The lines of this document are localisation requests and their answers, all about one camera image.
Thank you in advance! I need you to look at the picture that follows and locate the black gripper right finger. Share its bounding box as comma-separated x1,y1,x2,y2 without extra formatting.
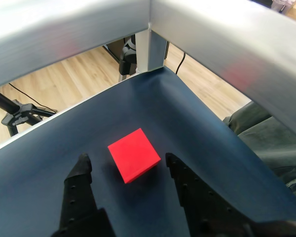
165,152,296,237

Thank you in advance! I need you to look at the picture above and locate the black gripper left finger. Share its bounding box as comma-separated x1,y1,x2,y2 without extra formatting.
50,152,114,237

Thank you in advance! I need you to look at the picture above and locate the red cube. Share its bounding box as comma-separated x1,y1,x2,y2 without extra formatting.
107,127,161,185

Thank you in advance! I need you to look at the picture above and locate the person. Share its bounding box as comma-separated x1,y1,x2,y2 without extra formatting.
222,101,296,198

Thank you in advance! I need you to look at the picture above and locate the black tripod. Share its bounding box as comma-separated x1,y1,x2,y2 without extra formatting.
0,90,58,138

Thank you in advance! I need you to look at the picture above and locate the dark blue-grey mat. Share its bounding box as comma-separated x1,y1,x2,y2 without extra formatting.
0,66,296,237

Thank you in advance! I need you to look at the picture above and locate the black stand with silver leg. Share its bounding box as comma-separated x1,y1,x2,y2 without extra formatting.
117,37,139,82

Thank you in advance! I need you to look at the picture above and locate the thin black floor cable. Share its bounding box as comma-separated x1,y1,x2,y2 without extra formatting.
8,82,58,112
175,50,186,75

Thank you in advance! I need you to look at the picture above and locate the aluminium frame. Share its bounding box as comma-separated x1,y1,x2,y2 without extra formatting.
0,0,296,143

